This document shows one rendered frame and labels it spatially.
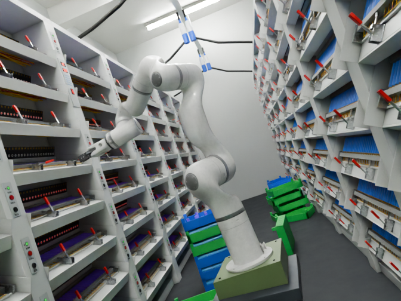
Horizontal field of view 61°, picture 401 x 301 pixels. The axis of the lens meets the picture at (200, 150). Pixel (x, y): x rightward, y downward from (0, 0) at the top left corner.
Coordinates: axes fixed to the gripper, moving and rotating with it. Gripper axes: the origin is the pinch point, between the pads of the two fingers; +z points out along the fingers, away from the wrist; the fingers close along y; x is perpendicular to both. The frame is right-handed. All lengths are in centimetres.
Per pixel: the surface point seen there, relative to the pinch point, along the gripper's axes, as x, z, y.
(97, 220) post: -29.0, 17.3, 16.0
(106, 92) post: 53, 1, 86
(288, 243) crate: -102, -62, 74
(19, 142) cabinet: 20.6, 21.6, -7.1
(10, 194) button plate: -9, 6, -49
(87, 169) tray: -4.1, 6.5, 10.6
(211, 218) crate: -61, -30, 51
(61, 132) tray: 15.8, 3.0, -1.9
